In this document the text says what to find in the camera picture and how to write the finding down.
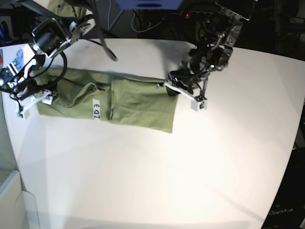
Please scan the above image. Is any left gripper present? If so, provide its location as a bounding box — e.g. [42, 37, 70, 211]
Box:
[157, 70, 210, 102]

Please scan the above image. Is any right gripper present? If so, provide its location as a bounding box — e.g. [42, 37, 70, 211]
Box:
[10, 89, 57, 114]

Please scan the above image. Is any green T-shirt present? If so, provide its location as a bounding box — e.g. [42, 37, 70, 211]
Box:
[37, 68, 178, 133]

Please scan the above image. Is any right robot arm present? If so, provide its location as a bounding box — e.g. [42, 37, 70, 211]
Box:
[0, 0, 117, 118]

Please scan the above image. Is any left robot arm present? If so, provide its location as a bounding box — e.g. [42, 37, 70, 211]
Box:
[157, 0, 256, 104]

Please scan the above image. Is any white ID label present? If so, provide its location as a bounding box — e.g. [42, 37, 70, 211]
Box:
[92, 99, 101, 120]

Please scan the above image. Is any black power strip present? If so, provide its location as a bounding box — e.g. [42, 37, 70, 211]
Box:
[180, 10, 210, 19]

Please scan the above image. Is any white bin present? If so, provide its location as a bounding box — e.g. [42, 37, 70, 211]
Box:
[0, 170, 41, 229]

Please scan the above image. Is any black OpenArm box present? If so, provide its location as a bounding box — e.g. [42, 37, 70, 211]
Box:
[262, 149, 305, 229]

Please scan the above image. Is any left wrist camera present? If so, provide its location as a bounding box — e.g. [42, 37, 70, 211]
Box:
[191, 100, 207, 112]

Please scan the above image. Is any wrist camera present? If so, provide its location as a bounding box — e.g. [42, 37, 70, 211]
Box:
[15, 109, 30, 121]
[191, 100, 207, 112]

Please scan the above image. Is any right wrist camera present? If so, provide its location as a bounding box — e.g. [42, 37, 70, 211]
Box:
[15, 109, 30, 121]

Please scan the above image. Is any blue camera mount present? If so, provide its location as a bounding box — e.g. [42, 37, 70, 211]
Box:
[115, 0, 182, 10]

